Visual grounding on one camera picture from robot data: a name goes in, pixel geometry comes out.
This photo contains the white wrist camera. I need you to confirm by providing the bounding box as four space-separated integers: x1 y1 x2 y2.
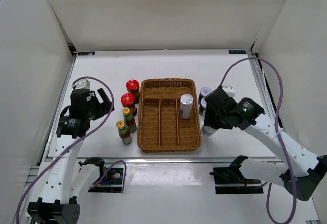
72 79 90 90
222 86 236 98

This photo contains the red lid sauce jar front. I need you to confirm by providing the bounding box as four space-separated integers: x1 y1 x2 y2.
121 93 137 116

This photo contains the red lid sauce jar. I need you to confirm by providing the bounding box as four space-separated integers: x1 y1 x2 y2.
126 79 140 104
121 93 137 116

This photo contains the silver white can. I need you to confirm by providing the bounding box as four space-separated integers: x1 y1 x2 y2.
201 126 217 137
180 94 194 119

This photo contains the red lid sauce jar rear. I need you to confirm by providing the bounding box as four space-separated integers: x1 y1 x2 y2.
126 79 140 104

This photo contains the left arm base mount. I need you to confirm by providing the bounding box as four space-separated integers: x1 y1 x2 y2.
78 157 127 193

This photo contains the silver top white can front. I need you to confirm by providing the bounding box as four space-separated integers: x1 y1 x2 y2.
201 126 217 137

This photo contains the wicker divided basket tray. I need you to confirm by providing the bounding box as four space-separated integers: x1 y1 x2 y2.
137 78 201 153

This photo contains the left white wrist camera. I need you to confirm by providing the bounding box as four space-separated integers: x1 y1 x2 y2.
72 79 90 90

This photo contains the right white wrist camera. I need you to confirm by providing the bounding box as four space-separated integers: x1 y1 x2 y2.
222 86 236 98

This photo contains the yellow cap sauce bottle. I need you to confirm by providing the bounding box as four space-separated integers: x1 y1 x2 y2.
116 120 132 145
122 107 137 133

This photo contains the purple lid dark jar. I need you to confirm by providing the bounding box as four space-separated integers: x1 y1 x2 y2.
198 87 212 104
199 98 207 117

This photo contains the purple lid dark jar front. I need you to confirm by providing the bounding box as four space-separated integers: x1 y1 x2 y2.
199 98 207 117

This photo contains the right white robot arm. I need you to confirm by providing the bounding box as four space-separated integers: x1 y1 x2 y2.
204 87 326 201

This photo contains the yellow cap sauce bottle rear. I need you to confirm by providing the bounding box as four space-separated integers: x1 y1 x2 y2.
122 107 137 133

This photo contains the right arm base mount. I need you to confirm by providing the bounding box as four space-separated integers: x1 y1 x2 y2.
209 155 267 195

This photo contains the yellow cap sauce bottle front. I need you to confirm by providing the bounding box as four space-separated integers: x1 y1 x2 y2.
116 120 132 145

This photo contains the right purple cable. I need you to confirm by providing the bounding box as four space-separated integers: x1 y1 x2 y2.
218 57 298 224

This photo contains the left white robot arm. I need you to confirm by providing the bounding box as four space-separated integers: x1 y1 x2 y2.
27 88 114 223

